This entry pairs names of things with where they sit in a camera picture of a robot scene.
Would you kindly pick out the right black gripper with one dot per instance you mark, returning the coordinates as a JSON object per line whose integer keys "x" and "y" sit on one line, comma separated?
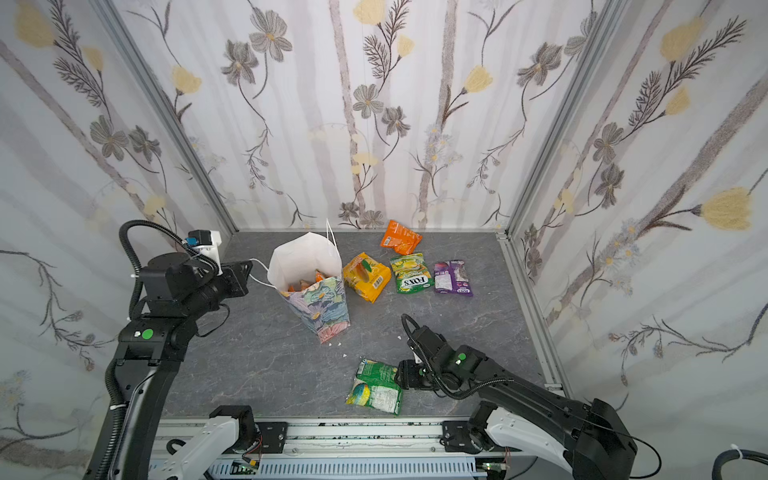
{"x": 405, "y": 374}

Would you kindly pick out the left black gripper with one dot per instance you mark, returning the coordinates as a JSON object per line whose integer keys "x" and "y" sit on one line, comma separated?
{"x": 236, "y": 277}

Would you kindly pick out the lime Fox's candy bag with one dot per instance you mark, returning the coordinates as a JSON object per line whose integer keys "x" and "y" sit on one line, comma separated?
{"x": 375, "y": 387}

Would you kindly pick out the orange pink Fox's bag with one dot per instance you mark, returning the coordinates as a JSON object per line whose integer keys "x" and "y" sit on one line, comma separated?
{"x": 304, "y": 284}

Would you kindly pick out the white paper bag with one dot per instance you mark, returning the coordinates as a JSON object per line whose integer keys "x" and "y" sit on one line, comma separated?
{"x": 307, "y": 273}

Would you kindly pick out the green Fox's candy bag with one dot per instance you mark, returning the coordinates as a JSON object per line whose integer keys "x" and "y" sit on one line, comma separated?
{"x": 412, "y": 274}

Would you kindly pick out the yellow snack bag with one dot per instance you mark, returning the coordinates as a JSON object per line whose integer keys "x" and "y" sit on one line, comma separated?
{"x": 366, "y": 276}

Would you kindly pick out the purple snack packet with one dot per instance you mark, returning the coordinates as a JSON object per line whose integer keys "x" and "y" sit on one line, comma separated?
{"x": 450, "y": 277}

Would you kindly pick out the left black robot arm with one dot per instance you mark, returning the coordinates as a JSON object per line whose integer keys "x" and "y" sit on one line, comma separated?
{"x": 171, "y": 293}

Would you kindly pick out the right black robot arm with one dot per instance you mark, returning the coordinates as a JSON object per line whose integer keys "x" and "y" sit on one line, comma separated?
{"x": 588, "y": 440}

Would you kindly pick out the small orange snack packet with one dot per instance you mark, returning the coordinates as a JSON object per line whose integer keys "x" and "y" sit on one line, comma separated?
{"x": 400, "y": 239}

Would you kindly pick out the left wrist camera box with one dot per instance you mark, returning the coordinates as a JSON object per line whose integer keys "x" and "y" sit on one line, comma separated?
{"x": 206, "y": 243}

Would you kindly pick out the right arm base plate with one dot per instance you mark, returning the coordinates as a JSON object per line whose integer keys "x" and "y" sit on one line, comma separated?
{"x": 457, "y": 437}

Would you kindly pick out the white slotted cable duct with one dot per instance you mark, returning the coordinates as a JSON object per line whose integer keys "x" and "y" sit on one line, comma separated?
{"x": 351, "y": 468}

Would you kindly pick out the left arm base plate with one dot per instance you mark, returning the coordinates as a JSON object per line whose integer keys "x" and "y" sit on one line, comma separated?
{"x": 271, "y": 437}

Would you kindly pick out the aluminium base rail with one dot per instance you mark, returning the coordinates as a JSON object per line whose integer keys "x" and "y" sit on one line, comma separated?
{"x": 186, "y": 449}

